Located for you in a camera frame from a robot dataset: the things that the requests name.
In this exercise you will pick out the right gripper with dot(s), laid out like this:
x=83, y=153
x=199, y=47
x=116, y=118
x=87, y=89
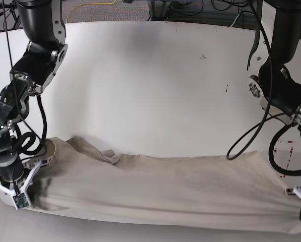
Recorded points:
x=17, y=174

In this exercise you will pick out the beige T-shirt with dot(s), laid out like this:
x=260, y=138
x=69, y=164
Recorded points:
x=208, y=192

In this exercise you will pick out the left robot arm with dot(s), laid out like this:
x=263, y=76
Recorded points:
x=277, y=33

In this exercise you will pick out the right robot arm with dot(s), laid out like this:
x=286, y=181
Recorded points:
x=43, y=24

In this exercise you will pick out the red tape rectangle marking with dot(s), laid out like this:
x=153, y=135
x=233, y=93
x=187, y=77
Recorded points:
x=283, y=152

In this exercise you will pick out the black tripod stand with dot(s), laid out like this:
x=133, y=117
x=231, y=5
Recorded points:
x=9, y=16

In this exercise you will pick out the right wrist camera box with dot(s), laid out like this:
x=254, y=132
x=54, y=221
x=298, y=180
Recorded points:
x=21, y=201

